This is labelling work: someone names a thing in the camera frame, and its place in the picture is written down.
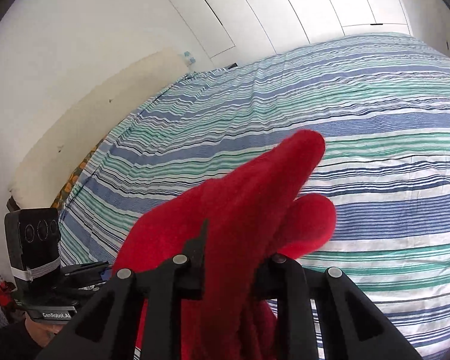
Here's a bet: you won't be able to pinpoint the person's left hand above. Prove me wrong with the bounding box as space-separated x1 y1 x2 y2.
25 314 64 348

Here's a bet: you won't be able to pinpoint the orange floral mattress sheet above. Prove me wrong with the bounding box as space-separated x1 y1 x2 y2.
51 139 104 211

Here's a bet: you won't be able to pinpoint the striped blue green bedspread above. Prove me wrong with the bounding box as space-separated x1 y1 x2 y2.
59 33 450 359

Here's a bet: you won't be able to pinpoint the red knit sweater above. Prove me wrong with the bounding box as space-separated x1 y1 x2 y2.
113 130 337 359

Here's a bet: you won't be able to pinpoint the white wardrobe doors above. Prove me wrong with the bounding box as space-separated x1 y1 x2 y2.
168 0 412 67

